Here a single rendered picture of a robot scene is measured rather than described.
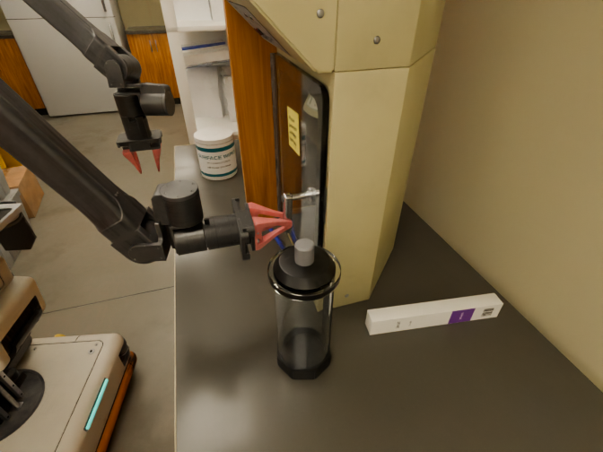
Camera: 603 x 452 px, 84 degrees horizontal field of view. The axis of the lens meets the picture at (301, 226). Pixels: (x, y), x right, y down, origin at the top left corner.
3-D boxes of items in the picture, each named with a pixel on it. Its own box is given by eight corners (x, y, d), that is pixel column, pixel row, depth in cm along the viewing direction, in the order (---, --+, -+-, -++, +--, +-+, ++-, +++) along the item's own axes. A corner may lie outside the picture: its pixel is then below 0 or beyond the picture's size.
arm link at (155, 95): (123, 59, 79) (102, 59, 71) (170, 59, 79) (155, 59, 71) (134, 112, 84) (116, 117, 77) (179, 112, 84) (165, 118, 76)
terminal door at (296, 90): (283, 212, 92) (275, 50, 68) (319, 292, 68) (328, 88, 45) (279, 213, 92) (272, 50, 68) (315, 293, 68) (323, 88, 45)
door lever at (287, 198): (310, 231, 64) (306, 222, 66) (313, 193, 58) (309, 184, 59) (283, 237, 63) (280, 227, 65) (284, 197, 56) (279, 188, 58)
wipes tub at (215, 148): (235, 162, 129) (230, 124, 120) (240, 178, 119) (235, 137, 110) (200, 167, 126) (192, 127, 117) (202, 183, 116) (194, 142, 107)
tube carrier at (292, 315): (330, 326, 66) (337, 243, 54) (335, 379, 58) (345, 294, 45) (275, 327, 66) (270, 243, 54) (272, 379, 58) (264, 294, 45)
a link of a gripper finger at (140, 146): (167, 175, 88) (158, 141, 82) (138, 178, 86) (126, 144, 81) (168, 163, 93) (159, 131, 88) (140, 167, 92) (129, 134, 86)
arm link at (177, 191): (144, 230, 62) (131, 263, 55) (126, 175, 55) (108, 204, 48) (211, 227, 63) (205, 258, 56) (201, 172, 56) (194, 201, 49)
